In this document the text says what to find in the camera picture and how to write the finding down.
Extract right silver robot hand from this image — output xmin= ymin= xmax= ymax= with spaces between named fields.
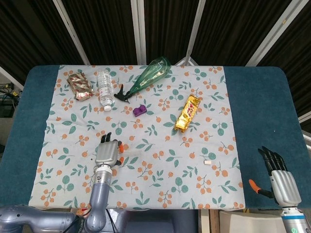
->
xmin=248 ymin=146 xmax=302 ymax=206

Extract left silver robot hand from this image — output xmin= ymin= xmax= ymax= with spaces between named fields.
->
xmin=94 ymin=132 xmax=125 ymax=168

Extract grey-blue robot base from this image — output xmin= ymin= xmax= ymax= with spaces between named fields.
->
xmin=105 ymin=209 xmax=199 ymax=233

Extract beige box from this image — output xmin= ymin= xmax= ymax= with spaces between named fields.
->
xmin=218 ymin=210 xmax=285 ymax=233

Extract purple toy brick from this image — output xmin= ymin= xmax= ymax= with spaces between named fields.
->
xmin=132 ymin=104 xmax=148 ymax=118

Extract floral orange-green tablecloth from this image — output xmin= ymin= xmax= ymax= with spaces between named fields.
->
xmin=28 ymin=64 xmax=245 ymax=211

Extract clear plastic water bottle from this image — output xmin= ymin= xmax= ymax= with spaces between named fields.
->
xmin=96 ymin=70 xmax=113 ymax=112

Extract bronze foil snack pack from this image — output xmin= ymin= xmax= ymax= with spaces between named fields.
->
xmin=67 ymin=72 xmax=95 ymax=101

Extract blue table cover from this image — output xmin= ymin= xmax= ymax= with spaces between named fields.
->
xmin=0 ymin=65 xmax=311 ymax=210

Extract green spray bottle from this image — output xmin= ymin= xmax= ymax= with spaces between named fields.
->
xmin=113 ymin=56 xmax=173 ymax=104

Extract gold foil snack pack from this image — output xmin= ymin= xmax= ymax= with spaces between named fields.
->
xmin=174 ymin=94 xmax=201 ymax=133

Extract dark folding screen white frames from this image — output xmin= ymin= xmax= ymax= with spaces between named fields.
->
xmin=0 ymin=0 xmax=311 ymax=149

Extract black equipment with cables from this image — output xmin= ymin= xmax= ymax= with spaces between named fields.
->
xmin=0 ymin=82 xmax=21 ymax=117

